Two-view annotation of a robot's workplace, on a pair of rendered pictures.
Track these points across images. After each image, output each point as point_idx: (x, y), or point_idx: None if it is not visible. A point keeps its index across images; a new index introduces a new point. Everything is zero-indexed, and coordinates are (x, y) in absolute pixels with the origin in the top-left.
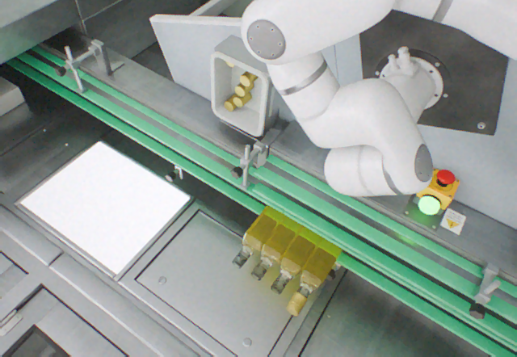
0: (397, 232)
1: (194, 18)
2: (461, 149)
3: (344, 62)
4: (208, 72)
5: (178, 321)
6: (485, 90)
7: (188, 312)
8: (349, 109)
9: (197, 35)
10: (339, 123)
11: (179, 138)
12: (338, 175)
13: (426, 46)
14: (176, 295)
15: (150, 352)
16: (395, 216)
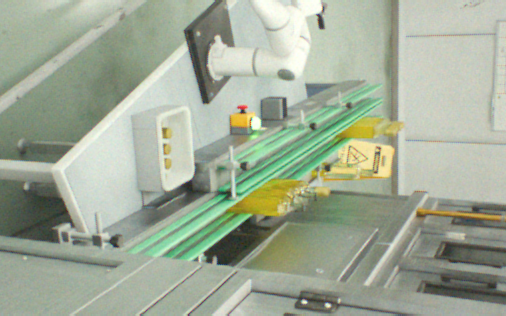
0: (270, 140)
1: (96, 131)
2: (231, 91)
3: (186, 78)
4: (119, 180)
5: (351, 257)
6: (231, 44)
7: (340, 257)
8: (297, 14)
9: (107, 142)
10: (299, 22)
11: (181, 227)
12: (300, 60)
13: (214, 34)
14: (328, 263)
15: (379, 272)
16: (260, 138)
